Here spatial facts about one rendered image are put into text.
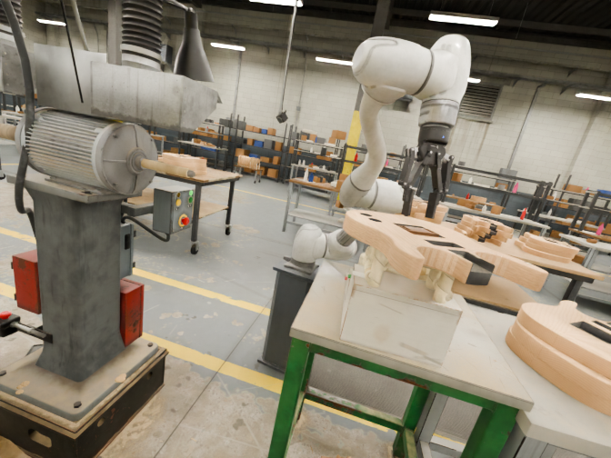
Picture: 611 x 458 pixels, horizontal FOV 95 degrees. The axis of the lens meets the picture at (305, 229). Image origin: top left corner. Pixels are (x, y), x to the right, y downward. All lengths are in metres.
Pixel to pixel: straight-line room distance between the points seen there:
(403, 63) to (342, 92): 11.50
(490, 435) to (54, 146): 1.55
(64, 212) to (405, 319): 1.20
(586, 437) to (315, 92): 12.06
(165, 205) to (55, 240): 0.39
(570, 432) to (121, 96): 1.42
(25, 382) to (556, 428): 1.80
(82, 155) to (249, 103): 12.13
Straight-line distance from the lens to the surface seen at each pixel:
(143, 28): 1.06
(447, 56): 0.83
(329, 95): 12.28
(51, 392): 1.66
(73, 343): 1.57
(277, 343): 1.95
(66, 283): 1.44
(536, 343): 1.14
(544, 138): 13.26
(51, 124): 1.33
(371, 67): 0.74
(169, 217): 1.40
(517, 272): 0.77
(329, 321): 0.89
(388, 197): 1.23
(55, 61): 1.33
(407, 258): 0.55
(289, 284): 1.72
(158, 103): 0.94
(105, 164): 1.13
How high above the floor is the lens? 1.40
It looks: 16 degrees down
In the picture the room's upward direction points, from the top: 11 degrees clockwise
